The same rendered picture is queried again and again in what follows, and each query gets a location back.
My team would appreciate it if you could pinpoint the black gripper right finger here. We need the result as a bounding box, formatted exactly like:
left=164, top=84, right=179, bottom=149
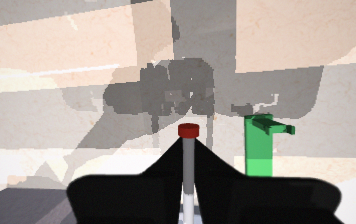
left=194, top=138, right=343, bottom=224

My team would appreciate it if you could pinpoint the grey metal rod with red cap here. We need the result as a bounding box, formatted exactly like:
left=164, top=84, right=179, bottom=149
left=178, top=123, right=199, bottom=224

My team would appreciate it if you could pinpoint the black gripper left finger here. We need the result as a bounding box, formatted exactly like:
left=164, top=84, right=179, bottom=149
left=67, top=137, right=183, bottom=224

